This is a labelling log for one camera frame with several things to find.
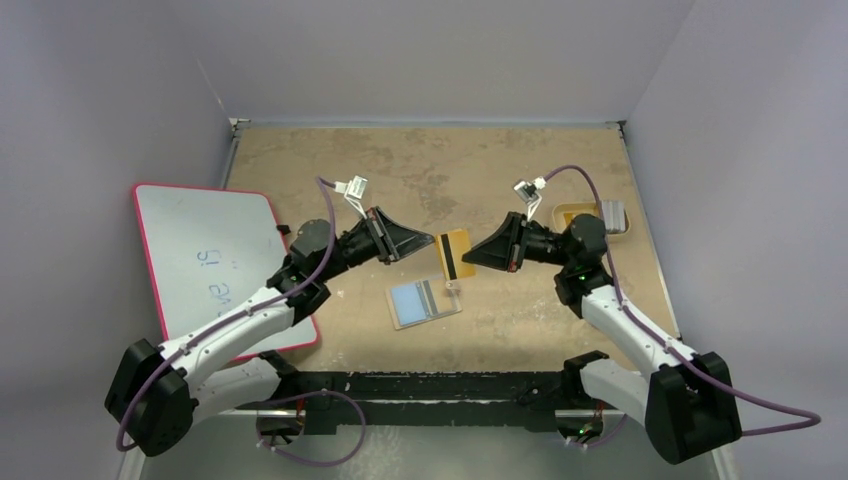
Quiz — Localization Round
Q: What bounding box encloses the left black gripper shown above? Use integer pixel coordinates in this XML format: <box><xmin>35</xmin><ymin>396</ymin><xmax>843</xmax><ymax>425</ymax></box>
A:
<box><xmin>317</xmin><ymin>206</ymin><xmax>432</xmax><ymax>283</ymax></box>

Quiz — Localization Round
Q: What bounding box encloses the beige leather card holder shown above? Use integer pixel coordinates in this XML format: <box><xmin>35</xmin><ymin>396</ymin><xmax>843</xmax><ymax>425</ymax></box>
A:
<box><xmin>386</xmin><ymin>276</ymin><xmax>463</xmax><ymax>330</ymax></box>

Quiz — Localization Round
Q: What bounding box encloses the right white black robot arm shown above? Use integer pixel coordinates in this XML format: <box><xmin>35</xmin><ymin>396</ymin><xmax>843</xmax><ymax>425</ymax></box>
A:
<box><xmin>462</xmin><ymin>212</ymin><xmax>742</xmax><ymax>465</ymax></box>

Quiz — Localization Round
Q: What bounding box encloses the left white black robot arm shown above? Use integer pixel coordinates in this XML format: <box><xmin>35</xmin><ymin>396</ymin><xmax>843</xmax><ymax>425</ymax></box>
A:
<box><xmin>104</xmin><ymin>207</ymin><xmax>435</xmax><ymax>457</ymax></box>

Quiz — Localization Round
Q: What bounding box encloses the cream oval tray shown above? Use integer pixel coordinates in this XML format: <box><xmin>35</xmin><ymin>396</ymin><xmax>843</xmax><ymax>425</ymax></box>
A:
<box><xmin>551</xmin><ymin>202</ymin><xmax>632</xmax><ymax>240</ymax></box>

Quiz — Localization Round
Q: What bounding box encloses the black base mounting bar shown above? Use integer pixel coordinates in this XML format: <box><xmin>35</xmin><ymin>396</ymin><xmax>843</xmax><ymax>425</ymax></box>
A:
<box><xmin>255</xmin><ymin>351</ymin><xmax>608</xmax><ymax>435</ymax></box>

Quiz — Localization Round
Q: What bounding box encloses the white pink-framed whiteboard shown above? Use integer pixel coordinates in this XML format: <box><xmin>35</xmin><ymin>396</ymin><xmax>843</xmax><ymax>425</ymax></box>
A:
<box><xmin>133</xmin><ymin>184</ymin><xmax>287</xmax><ymax>340</ymax></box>

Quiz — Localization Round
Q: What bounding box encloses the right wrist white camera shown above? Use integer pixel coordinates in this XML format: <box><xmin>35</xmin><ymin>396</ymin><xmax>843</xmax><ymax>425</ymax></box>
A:
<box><xmin>513</xmin><ymin>176</ymin><xmax>547</xmax><ymax>220</ymax></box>

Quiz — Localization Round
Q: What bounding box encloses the wrist white camera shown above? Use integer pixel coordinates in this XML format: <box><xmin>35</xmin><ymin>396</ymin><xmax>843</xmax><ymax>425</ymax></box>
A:
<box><xmin>513</xmin><ymin>176</ymin><xmax>547</xmax><ymax>220</ymax></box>
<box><xmin>333</xmin><ymin>175</ymin><xmax>368</xmax><ymax>218</ymax></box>

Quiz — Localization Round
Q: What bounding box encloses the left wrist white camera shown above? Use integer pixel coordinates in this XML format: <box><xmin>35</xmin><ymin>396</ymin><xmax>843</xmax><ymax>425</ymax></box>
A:
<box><xmin>333</xmin><ymin>175</ymin><xmax>368</xmax><ymax>218</ymax></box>

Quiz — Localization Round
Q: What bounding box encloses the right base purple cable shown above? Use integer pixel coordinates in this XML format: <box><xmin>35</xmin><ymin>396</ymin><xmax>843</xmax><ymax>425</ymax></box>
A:
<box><xmin>563</xmin><ymin>404</ymin><xmax>631</xmax><ymax>452</ymax></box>

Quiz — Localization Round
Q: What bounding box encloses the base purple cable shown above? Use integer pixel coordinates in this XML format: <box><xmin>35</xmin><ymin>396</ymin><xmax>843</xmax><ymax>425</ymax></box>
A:
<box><xmin>563</xmin><ymin>404</ymin><xmax>631</xmax><ymax>452</ymax></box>
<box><xmin>255</xmin><ymin>389</ymin><xmax>369</xmax><ymax>470</ymax></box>

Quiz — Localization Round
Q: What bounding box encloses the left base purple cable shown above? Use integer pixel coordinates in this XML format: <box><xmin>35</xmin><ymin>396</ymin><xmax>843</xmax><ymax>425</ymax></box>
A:
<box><xmin>255</xmin><ymin>389</ymin><xmax>369</xmax><ymax>470</ymax></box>

